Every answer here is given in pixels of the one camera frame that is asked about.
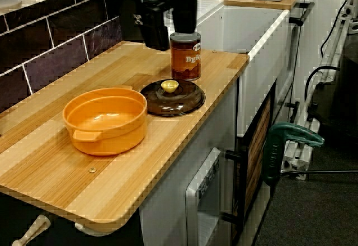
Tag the white toy sink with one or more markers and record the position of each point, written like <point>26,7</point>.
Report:
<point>251,25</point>

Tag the white peg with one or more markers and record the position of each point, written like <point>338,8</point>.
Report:
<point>33,227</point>

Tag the green clamp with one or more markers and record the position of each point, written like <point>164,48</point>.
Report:
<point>272,156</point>

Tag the orange beans can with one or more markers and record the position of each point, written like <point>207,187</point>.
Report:
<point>186,61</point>

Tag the white toy kitchen cabinet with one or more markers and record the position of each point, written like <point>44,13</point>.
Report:
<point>167,190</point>

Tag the grey dispenser panel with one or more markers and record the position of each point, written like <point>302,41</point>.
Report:
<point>207,184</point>

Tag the wood pattern cabinet door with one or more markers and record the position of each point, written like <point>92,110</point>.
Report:
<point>258,145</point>

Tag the orange plastic pot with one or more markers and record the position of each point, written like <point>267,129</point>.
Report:
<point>112,142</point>

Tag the brown lid with yellow knob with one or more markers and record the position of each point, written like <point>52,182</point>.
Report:
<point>181,100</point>

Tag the silver aluminium extrusion frame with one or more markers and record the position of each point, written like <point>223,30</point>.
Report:
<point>299,160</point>

